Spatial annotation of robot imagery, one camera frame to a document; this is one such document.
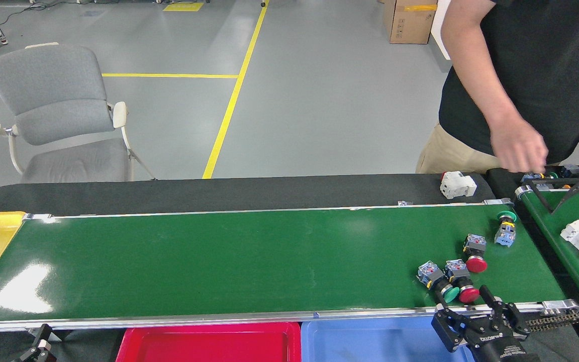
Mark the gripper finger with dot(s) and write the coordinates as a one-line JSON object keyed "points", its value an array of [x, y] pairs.
{"points": [[513, 319], [445, 329], [42, 347]]}

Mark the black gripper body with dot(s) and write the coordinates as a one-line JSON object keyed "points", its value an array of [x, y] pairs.
{"points": [[498, 347]]}

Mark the red mushroom push button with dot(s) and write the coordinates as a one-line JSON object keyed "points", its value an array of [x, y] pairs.
{"points": [[469, 294], [476, 264]]}

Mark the person's right forearm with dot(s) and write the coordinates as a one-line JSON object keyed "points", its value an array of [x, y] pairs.
{"points": [[480, 75]]}

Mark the short green conveyor belt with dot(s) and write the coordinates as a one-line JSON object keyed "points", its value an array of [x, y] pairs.
{"points": [[551, 236]]}

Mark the long green conveyor belt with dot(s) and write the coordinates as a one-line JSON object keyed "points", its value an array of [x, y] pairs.
{"points": [[219, 261]]}

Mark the person's right hand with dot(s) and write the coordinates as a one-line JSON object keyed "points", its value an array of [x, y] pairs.
{"points": [[518, 148]]}

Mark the blue plastic bin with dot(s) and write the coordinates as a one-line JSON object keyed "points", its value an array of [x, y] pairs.
{"points": [[370, 342]]}

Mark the red plastic bin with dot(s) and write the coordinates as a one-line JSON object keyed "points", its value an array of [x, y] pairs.
{"points": [[209, 347]]}

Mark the person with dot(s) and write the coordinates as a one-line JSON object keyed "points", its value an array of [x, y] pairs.
{"points": [[546, 75]]}

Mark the grey office chair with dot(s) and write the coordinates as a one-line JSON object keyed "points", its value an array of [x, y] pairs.
{"points": [[53, 95]]}

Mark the brown cardboard box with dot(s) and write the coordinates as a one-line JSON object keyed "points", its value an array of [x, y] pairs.
{"points": [[410, 22]]}

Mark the black curved guide bracket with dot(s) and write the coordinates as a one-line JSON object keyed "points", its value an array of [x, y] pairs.
{"points": [[541, 198]]}

